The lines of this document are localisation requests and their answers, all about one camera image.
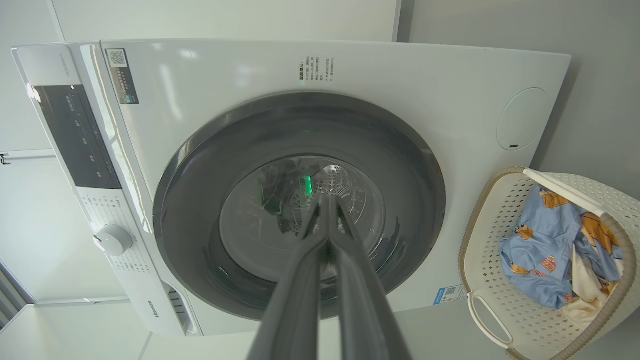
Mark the white front-load washing machine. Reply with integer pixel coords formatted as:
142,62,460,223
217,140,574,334
11,39,572,337

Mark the blue energy label sticker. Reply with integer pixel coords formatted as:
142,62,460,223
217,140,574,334
433,284,469,306

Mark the grey QR code sticker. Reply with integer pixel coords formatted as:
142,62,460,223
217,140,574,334
106,48,140,105

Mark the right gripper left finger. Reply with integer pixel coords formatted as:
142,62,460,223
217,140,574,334
248,194,332,360

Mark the cream perforated laundry basket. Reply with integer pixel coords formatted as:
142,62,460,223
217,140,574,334
458,166,640,360

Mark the black washing machine control display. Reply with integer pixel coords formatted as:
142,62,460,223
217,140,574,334
32,84,122,190

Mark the white washing machine dial knob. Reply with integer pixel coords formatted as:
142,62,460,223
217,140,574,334
93,224,134,257

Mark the blue bear print garment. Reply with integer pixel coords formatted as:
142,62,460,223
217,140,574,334
500,186,625,310

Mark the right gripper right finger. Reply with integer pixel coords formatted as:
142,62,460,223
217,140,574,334
327,194,412,360

